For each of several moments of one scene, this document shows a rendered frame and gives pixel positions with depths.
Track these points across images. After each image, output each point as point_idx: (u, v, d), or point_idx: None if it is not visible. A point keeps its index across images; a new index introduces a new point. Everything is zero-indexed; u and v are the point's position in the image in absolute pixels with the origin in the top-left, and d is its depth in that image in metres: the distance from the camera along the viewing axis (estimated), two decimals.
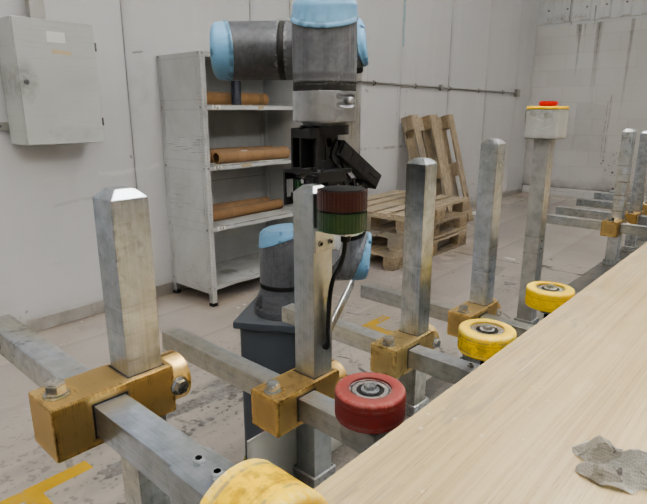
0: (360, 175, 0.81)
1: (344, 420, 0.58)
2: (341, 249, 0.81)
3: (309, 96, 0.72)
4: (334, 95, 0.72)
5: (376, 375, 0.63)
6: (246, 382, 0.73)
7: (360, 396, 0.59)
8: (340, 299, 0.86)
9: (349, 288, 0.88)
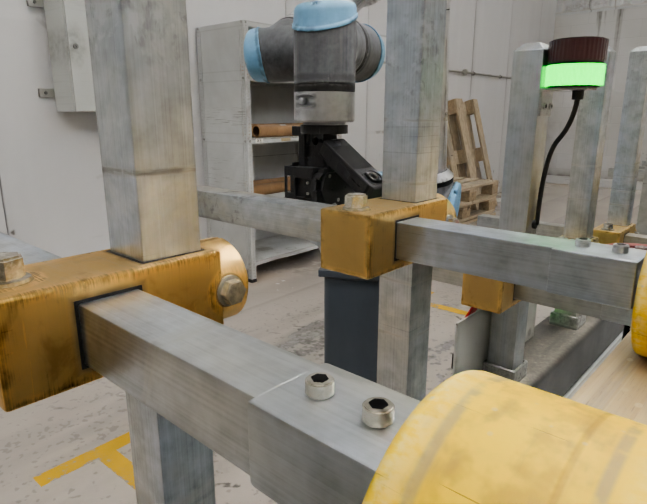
0: (343, 179, 0.76)
1: None
2: (319, 247, 0.82)
3: None
4: (295, 96, 0.77)
5: (635, 244, 0.57)
6: (456, 273, 0.68)
7: None
8: None
9: None
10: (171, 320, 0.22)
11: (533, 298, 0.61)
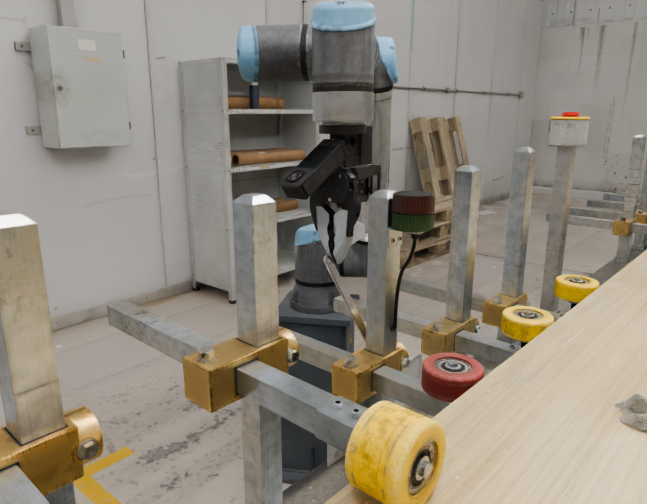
0: None
1: (433, 392, 0.69)
2: (325, 242, 0.85)
3: None
4: None
5: (455, 355, 0.73)
6: (331, 363, 0.84)
7: (446, 371, 0.69)
8: (336, 285, 0.84)
9: (331, 267, 0.83)
10: (22, 501, 0.38)
11: (382, 390, 0.78)
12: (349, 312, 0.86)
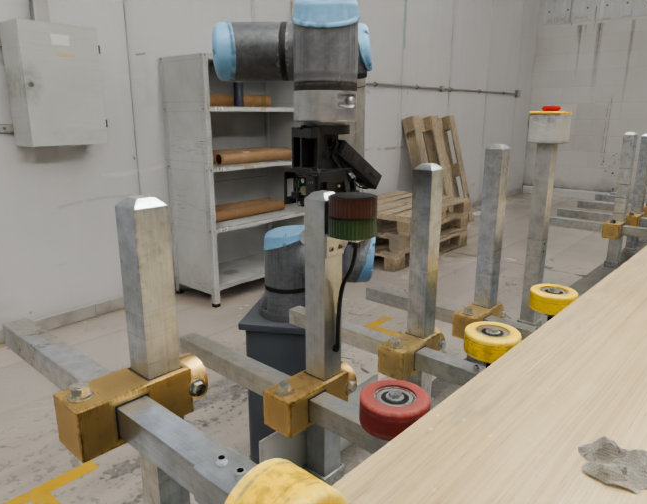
0: (360, 175, 0.82)
1: (370, 428, 0.58)
2: None
3: (310, 96, 0.72)
4: (335, 95, 0.72)
5: (400, 382, 0.63)
6: (267, 388, 0.74)
7: (385, 404, 0.59)
8: None
9: None
10: None
11: (320, 421, 0.68)
12: None
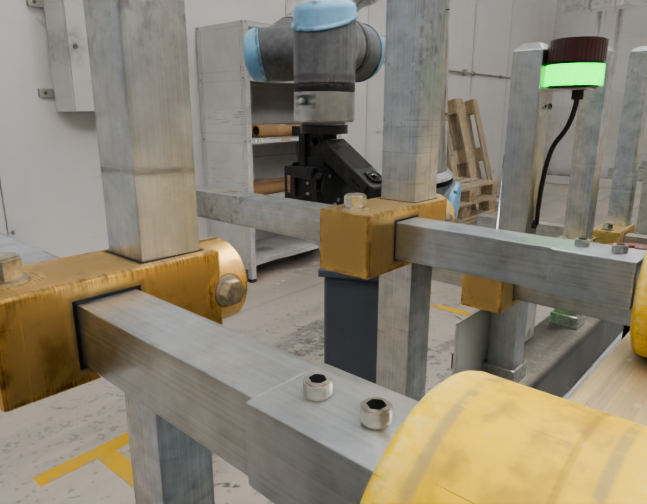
0: (343, 180, 0.76)
1: None
2: (319, 247, 0.82)
3: None
4: (294, 96, 0.77)
5: (635, 244, 0.57)
6: (456, 273, 0.67)
7: None
8: (502, 178, 0.78)
9: None
10: (169, 321, 0.22)
11: (533, 298, 0.61)
12: (498, 209, 0.76)
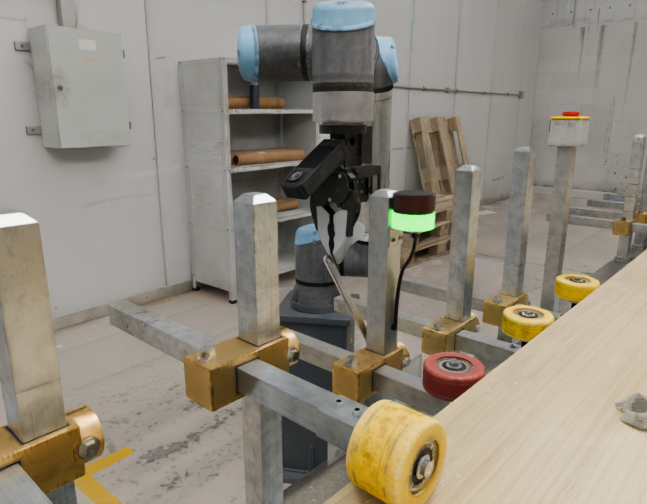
0: None
1: (434, 391, 0.69)
2: (325, 242, 0.85)
3: None
4: None
5: (456, 354, 0.73)
6: None
7: (447, 371, 0.69)
8: (336, 284, 0.84)
9: (331, 267, 0.83)
10: (24, 499, 0.38)
11: (385, 391, 0.78)
12: (349, 312, 0.86)
